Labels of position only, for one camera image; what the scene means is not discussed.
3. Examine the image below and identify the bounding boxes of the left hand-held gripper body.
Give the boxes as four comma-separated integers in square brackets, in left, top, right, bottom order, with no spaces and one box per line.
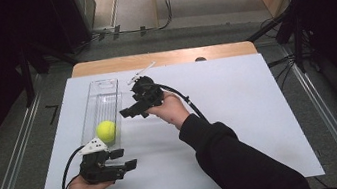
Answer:
[74,133,130,187]

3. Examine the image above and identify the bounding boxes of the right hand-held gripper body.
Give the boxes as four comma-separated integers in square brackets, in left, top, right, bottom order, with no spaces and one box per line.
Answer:
[124,60,167,112]

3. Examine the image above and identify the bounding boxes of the yellow tennis ball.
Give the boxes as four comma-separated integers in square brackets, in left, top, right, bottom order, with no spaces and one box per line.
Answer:
[94,119,120,145]

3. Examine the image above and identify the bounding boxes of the clear plastic tray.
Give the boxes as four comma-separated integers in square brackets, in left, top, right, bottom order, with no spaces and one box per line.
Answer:
[71,77,131,156]

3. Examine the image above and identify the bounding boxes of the person's right hand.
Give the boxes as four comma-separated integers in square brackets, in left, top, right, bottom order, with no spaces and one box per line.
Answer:
[143,86,194,136]

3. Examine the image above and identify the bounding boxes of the wooden table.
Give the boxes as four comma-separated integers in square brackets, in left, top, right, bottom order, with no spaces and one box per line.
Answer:
[69,36,258,83]

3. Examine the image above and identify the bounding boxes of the black stand legs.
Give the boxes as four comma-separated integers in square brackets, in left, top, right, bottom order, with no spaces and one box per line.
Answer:
[15,37,84,109]
[242,3,310,82]

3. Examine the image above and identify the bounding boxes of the white board sheet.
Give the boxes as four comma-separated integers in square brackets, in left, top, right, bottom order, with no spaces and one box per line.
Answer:
[19,42,326,189]

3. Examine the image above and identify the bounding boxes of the left hand-held gripper black cable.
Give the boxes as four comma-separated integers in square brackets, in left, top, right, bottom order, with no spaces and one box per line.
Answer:
[53,144,92,189]

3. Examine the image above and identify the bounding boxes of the hand-held gripper black cable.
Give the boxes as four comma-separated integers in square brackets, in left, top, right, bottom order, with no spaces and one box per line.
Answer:
[154,76,211,132]
[53,144,92,189]

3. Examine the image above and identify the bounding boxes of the right hand-held gripper black cable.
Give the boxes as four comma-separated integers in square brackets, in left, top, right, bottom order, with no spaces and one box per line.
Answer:
[154,76,211,132]

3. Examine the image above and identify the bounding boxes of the black hanging cable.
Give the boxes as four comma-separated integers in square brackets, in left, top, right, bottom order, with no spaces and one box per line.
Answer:
[136,0,180,34]

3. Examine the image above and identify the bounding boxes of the black floor cables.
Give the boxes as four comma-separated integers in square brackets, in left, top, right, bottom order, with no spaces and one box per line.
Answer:
[266,52,302,91]

